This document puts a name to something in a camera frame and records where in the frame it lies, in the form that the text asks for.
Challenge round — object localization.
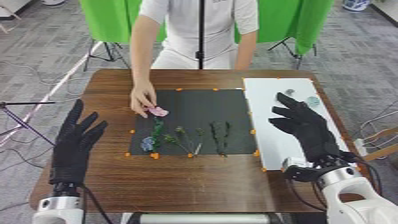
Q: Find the white sheet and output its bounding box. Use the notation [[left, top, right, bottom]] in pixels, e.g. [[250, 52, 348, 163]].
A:
[[241, 77, 351, 172]]

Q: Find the black tripod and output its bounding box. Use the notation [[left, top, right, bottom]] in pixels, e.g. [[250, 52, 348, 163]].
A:
[[0, 101, 58, 148]]

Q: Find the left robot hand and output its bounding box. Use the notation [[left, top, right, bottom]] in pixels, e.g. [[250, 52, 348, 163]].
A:
[[47, 98, 109, 186]]

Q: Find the person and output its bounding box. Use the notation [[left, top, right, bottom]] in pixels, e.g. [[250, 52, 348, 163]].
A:
[[127, 0, 260, 119]]

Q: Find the pink flower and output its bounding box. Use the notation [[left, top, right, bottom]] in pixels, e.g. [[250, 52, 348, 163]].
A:
[[143, 105, 170, 142]]

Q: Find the black stand pole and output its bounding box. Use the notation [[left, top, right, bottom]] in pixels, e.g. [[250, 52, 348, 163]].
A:
[[195, 0, 205, 71]]

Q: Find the black cable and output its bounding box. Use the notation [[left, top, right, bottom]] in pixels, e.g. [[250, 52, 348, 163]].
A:
[[77, 185, 115, 224], [284, 178, 328, 213]]

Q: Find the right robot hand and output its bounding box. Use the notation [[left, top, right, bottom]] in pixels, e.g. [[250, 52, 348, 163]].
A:
[[266, 92, 344, 164]]

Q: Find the pale grey bar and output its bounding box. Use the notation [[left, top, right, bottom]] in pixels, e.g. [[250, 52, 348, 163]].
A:
[[120, 212, 285, 224]]

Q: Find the large green sprig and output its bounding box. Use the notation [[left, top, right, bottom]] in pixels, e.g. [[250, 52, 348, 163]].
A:
[[207, 120, 232, 158]]

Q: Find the dark mat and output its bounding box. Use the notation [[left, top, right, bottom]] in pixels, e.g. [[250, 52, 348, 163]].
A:
[[127, 88, 260, 157]]

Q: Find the blue white vase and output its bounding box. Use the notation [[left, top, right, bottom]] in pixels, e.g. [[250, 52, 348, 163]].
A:
[[340, 0, 372, 13]]

